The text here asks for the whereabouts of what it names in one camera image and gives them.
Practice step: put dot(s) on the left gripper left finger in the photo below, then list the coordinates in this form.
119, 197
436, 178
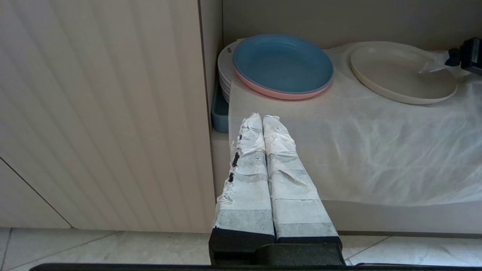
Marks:
246, 195

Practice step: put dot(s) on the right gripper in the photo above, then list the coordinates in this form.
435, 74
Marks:
473, 54

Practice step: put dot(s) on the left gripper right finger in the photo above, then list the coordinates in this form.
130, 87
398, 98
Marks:
292, 195

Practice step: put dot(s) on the cream plate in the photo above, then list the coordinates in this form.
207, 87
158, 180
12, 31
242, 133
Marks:
399, 71

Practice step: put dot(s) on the white shelf liner sheet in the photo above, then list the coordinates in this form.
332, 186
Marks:
376, 143

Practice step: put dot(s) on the pink plate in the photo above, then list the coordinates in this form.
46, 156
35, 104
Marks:
278, 93

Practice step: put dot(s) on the white plate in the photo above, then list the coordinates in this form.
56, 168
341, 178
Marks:
224, 90

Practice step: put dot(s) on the blue plate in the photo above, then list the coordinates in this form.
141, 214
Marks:
282, 64

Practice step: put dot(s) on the blue rectangular tray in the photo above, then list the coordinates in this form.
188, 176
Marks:
220, 111

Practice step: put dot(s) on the stack of white plates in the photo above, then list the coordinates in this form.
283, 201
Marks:
225, 62

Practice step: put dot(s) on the beige ribbed cabinet door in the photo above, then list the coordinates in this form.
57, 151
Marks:
101, 113

